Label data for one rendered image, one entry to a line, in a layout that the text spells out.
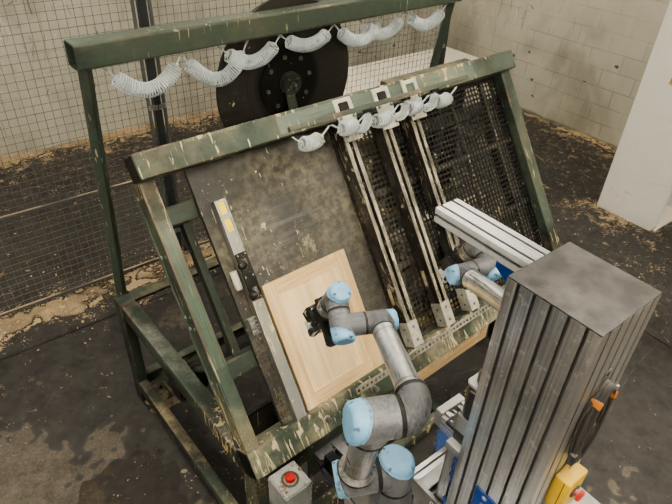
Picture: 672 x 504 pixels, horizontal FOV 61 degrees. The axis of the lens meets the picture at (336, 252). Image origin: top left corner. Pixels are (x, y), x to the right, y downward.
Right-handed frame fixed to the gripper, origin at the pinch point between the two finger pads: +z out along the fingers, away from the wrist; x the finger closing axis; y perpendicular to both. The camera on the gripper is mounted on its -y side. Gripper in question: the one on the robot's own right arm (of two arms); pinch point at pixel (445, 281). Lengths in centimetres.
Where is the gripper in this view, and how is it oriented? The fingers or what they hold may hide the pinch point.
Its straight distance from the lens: 249.9
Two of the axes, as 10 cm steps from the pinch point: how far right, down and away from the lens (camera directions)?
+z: -3.1, 4.9, 8.1
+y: -5.2, -8.1, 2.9
